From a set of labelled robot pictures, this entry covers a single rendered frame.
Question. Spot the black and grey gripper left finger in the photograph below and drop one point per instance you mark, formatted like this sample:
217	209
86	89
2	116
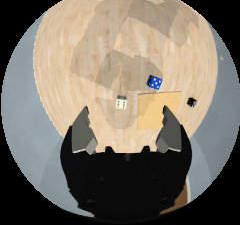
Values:
79	142

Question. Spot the tan square mat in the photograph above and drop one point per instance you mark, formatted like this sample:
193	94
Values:
150	107

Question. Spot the white die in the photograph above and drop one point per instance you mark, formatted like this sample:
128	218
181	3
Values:
121	102

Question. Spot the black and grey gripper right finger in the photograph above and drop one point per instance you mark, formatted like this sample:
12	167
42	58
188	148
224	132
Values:
173	141

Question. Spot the blue die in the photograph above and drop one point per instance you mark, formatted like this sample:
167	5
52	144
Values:
154	82

